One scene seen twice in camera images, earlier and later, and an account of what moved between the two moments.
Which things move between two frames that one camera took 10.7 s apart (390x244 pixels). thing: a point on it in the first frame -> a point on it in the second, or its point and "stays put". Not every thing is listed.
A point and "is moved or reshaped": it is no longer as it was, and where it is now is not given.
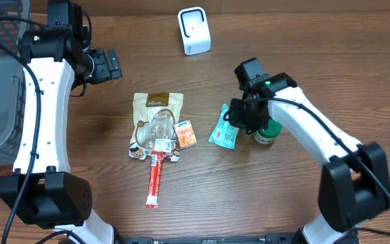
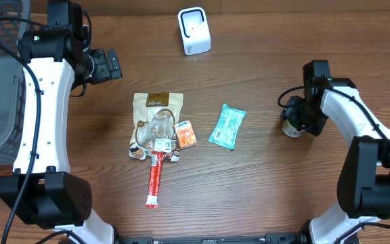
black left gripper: x=103 y=72 stays put
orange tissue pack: x=185 y=133 stays put
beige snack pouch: x=154 y=114 stays put
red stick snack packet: x=155 y=178 stays put
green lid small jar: x=269 y=133 is moved or reshaped
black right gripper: x=236 y=119 -> x=290 y=112
